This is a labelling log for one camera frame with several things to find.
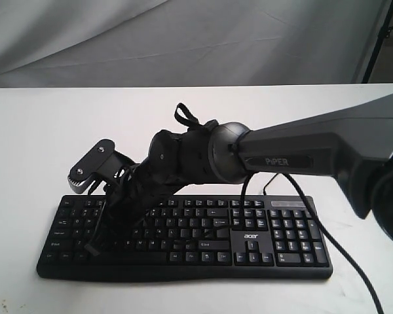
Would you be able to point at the black covered gripper body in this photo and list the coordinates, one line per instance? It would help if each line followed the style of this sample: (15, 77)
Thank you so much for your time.
(131, 190)

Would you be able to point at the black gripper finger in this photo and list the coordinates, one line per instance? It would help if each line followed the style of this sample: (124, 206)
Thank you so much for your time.
(85, 171)

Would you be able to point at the black Acer keyboard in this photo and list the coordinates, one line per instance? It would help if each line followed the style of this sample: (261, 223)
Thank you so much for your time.
(189, 238)

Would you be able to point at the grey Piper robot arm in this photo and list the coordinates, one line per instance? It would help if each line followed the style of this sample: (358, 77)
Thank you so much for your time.
(354, 146)

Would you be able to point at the grey backdrop cloth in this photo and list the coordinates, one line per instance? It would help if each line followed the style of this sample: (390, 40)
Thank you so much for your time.
(67, 44)

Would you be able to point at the black tripod stand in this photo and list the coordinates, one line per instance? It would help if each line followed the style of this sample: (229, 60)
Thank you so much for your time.
(384, 32)

